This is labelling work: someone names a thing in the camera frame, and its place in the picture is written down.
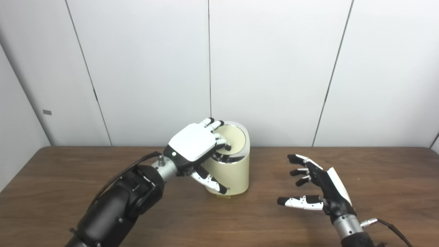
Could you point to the black and white left hand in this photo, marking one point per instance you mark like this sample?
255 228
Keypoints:
192 142

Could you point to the black and white right hand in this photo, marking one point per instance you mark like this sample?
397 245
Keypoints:
331 192

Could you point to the cream round bin lid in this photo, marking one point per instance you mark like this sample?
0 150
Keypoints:
236 137

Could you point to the cream-colored plastic bin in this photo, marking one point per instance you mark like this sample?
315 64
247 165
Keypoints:
236 171

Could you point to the yellow tape strip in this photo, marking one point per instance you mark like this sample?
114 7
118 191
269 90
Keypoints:
223 195

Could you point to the small grey wall label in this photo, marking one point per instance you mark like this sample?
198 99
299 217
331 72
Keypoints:
47 112

